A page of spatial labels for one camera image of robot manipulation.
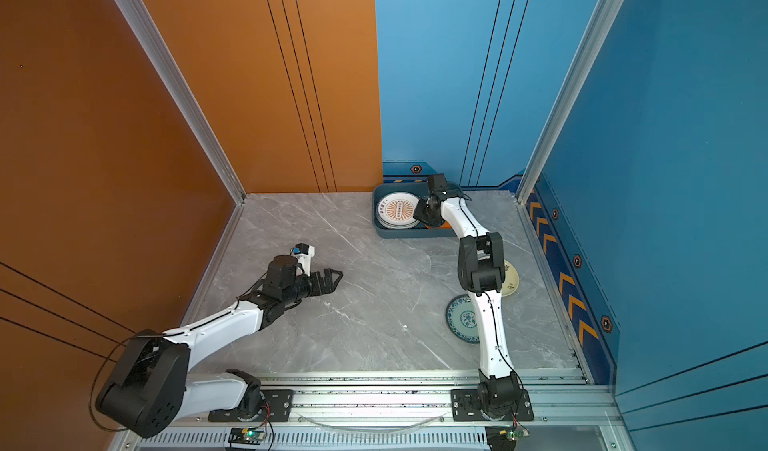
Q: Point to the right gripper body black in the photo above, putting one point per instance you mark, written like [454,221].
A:
[425,214]

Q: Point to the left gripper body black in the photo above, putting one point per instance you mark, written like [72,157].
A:
[304,287]

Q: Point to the orange sunburst plate front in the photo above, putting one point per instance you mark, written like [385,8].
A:
[396,211]

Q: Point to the cream plate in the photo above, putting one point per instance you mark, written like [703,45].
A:
[511,282]

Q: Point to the teal patterned plate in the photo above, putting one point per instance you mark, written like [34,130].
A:
[461,319]

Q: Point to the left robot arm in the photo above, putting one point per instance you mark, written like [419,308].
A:
[152,383]

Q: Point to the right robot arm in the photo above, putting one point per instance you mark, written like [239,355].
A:
[481,273]

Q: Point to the teal plastic bin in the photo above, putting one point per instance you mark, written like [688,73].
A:
[418,230]

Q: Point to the left green circuit board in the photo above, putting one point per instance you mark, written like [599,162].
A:
[247,439]

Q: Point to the right circuit board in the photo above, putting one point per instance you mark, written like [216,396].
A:
[505,438]

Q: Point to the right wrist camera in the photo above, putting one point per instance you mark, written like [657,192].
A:
[437,184]

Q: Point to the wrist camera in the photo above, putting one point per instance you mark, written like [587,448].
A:
[303,253]
[437,184]

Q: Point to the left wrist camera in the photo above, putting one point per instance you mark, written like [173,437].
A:
[303,253]

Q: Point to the aluminium rail frame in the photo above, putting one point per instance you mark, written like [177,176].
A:
[409,410]

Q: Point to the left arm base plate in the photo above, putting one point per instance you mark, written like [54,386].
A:
[265,405]

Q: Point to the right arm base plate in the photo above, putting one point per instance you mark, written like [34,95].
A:
[467,405]

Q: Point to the right aluminium corner post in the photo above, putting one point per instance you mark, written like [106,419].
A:
[593,38]

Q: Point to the aluminium corner post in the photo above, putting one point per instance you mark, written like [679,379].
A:
[154,46]
[593,38]

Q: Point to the left aluminium corner post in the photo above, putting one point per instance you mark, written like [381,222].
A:
[154,46]

